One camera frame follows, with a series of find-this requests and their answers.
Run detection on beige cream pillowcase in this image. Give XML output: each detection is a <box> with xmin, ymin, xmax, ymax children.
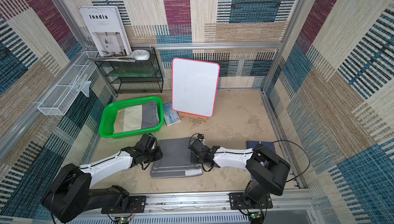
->
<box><xmin>113</xmin><ymin>105</ymin><xmax>142</xmax><ymax>134</ymax></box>

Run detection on green plastic basket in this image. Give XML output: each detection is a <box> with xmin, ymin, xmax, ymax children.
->
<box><xmin>99</xmin><ymin>96</ymin><xmax>164</xmax><ymax>139</ymax></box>

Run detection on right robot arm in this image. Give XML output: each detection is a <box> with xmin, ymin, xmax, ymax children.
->
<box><xmin>188</xmin><ymin>134</ymin><xmax>290</xmax><ymax>209</ymax></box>

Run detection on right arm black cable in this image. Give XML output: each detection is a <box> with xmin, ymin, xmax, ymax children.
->
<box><xmin>255</xmin><ymin>139</ymin><xmax>311</xmax><ymax>184</ymax></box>

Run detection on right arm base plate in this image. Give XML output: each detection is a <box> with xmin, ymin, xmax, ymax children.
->
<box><xmin>228</xmin><ymin>192</ymin><xmax>273</xmax><ymax>210</ymax></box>

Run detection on wooden whiteboard easel stand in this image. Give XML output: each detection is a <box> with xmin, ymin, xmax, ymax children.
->
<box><xmin>179</xmin><ymin>112</ymin><xmax>208</xmax><ymax>123</ymax></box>

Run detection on navy blue pillowcase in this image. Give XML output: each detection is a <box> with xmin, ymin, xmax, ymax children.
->
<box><xmin>246</xmin><ymin>141</ymin><xmax>276</xmax><ymax>180</ymax></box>

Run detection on blue paperback book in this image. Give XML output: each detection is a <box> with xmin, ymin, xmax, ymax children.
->
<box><xmin>163</xmin><ymin>102</ymin><xmax>181</xmax><ymax>126</ymax></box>

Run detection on black wire shelf rack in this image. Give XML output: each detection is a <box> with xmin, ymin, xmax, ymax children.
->
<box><xmin>93</xmin><ymin>47</ymin><xmax>164</xmax><ymax>94</ymax></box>

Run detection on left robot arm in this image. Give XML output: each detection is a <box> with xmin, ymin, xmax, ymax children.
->
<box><xmin>41</xmin><ymin>134</ymin><xmax>163</xmax><ymax>223</ymax></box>

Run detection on white wire wall basket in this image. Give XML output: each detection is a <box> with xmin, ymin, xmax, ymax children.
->
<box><xmin>38</xmin><ymin>51</ymin><xmax>97</xmax><ymax>116</ymax></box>

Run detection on white Inedia poster board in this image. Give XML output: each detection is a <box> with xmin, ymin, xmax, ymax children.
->
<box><xmin>80</xmin><ymin>5</ymin><xmax>131</xmax><ymax>57</ymax></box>

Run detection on grey striped pillowcase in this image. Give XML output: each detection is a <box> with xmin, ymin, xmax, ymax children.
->
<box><xmin>150</xmin><ymin>137</ymin><xmax>203</xmax><ymax>178</ymax></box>

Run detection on pink framed whiteboard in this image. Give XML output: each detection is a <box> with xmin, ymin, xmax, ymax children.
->
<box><xmin>171</xmin><ymin>58</ymin><xmax>220</xmax><ymax>117</ymax></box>

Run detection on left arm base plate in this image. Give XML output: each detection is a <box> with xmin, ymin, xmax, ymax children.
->
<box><xmin>101</xmin><ymin>195</ymin><xmax>147</xmax><ymax>214</ymax></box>

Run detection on magazines on shelf top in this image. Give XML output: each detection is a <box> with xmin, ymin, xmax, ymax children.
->
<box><xmin>88</xmin><ymin>56</ymin><xmax>136</xmax><ymax>62</ymax></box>

